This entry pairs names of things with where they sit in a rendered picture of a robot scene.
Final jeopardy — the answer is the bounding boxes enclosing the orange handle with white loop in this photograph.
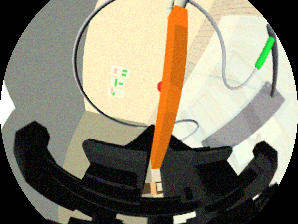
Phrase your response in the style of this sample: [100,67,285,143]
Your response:
[150,0,189,169]

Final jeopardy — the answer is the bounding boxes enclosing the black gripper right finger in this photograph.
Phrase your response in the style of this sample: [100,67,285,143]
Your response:
[160,135,233,197]

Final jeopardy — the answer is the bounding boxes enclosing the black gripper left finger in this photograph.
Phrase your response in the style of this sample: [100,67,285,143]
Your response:
[82,124,156,196]

